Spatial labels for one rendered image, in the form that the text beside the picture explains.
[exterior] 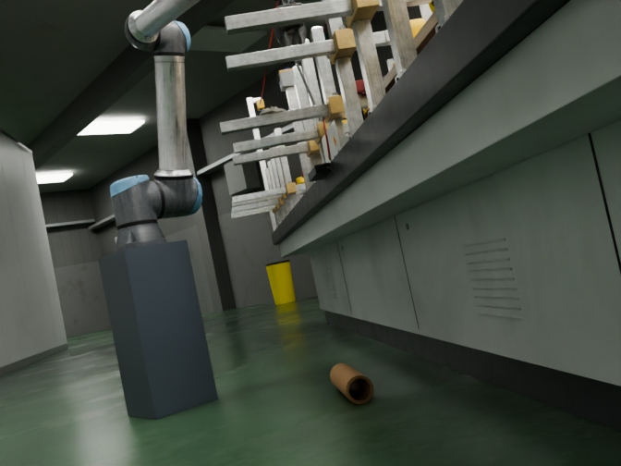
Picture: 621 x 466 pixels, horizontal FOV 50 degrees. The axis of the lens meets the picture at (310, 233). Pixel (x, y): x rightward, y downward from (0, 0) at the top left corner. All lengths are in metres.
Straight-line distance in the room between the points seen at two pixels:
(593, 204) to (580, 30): 0.47
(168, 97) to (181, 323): 0.84
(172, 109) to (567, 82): 1.97
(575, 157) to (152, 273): 1.64
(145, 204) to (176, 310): 0.41
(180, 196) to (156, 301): 0.43
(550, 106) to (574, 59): 0.08
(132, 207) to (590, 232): 1.73
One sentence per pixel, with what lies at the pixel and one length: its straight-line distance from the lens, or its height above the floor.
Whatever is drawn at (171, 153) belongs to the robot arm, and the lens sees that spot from 2.61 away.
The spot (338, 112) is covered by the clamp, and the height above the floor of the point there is 0.82.
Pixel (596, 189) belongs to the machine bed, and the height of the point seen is 0.43.
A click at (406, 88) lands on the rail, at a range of 1.19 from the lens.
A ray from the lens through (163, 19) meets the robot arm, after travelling 2.37.
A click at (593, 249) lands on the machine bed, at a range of 1.21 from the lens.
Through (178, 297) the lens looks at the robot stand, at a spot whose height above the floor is 0.40.
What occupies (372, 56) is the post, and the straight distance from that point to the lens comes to 1.54.
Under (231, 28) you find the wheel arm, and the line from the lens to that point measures 1.49.
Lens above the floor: 0.40
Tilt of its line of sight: 3 degrees up
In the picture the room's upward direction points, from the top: 12 degrees counter-clockwise
